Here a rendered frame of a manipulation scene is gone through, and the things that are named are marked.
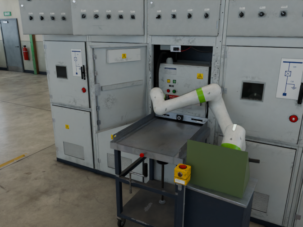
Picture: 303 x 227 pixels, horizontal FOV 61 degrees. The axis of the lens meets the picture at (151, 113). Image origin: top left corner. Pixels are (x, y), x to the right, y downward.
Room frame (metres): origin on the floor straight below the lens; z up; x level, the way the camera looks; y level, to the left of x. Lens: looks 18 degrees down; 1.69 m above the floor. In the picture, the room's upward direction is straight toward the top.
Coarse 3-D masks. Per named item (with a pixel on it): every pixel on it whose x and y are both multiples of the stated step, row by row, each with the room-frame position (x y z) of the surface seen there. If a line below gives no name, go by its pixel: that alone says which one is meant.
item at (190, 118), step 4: (168, 112) 2.44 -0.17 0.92; (160, 116) 2.48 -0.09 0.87; (164, 116) 2.46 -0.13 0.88; (168, 116) 2.44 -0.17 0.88; (172, 116) 2.42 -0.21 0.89; (184, 116) 2.36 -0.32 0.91; (188, 116) 2.34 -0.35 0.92; (192, 116) 2.32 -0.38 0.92; (196, 116) 2.32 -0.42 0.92; (184, 120) 2.36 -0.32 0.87; (188, 120) 2.34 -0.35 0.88; (192, 120) 2.32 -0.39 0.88; (196, 120) 2.31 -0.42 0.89; (200, 120) 2.29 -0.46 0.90
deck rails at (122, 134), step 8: (152, 112) 2.47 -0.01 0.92; (144, 120) 2.32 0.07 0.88; (152, 120) 2.41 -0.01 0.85; (128, 128) 2.07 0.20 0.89; (136, 128) 2.19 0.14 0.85; (200, 128) 2.04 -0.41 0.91; (120, 136) 1.97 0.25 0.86; (192, 136) 1.86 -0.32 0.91; (184, 144) 1.72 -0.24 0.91; (184, 152) 1.71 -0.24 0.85
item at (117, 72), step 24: (96, 48) 2.16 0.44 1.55; (120, 48) 2.32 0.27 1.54; (144, 48) 2.51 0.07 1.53; (96, 72) 2.12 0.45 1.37; (120, 72) 2.32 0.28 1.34; (144, 72) 2.51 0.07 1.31; (96, 96) 2.12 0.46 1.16; (120, 96) 2.31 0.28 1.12; (144, 96) 2.51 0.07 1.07; (96, 120) 2.10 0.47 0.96; (120, 120) 2.30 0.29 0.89
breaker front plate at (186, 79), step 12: (180, 72) 2.40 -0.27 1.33; (192, 72) 2.35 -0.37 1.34; (204, 72) 2.30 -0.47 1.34; (168, 84) 2.46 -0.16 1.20; (180, 84) 2.40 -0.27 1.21; (192, 84) 2.34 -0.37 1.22; (204, 84) 2.29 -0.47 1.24; (180, 108) 2.39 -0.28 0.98; (192, 108) 2.34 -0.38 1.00; (204, 108) 2.28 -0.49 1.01
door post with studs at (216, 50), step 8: (224, 0) 2.20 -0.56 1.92; (224, 8) 2.19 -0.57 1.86; (216, 40) 2.21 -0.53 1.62; (216, 48) 2.21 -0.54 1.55; (216, 56) 2.21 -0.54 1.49; (216, 64) 2.21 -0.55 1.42; (216, 72) 2.20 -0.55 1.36; (216, 80) 2.20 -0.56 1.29; (208, 112) 2.23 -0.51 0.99; (208, 120) 2.21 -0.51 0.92
